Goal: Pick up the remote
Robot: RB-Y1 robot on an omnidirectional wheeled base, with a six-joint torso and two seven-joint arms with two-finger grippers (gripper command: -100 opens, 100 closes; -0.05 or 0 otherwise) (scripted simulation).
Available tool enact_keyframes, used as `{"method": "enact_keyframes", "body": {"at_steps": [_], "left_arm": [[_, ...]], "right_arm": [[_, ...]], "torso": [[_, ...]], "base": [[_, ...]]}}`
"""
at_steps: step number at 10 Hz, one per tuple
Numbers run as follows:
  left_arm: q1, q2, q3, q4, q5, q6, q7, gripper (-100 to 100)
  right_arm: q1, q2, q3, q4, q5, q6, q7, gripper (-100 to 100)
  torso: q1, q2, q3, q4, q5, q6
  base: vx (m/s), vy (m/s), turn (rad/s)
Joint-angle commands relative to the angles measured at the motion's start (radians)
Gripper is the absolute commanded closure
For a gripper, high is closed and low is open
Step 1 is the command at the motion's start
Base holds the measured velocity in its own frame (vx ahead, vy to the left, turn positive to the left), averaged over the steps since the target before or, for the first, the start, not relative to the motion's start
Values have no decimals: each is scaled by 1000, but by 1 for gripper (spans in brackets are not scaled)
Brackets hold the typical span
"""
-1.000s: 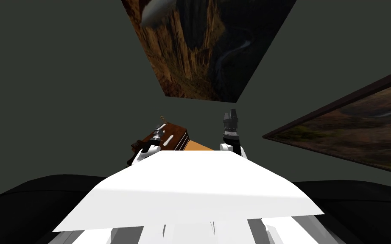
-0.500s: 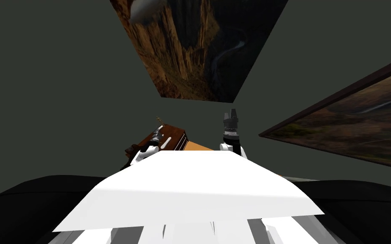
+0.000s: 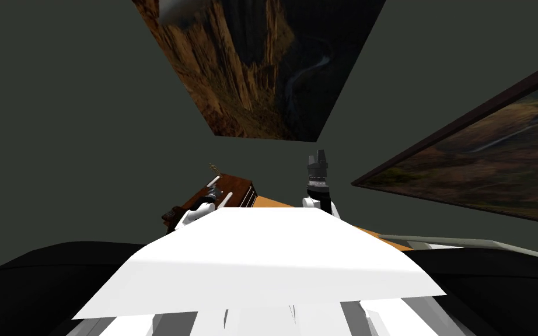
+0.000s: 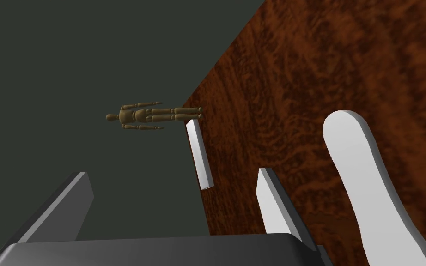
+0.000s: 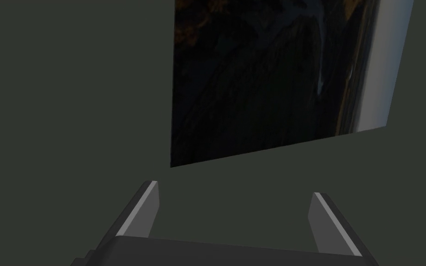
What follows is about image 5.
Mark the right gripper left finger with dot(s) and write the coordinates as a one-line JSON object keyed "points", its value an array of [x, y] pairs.
{"points": [[141, 216]]}

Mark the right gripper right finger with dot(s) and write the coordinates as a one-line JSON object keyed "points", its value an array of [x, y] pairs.
{"points": [[331, 229]]}

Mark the dark landscape wall picture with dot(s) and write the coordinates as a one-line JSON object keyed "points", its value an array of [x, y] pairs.
{"points": [[257, 81]]}

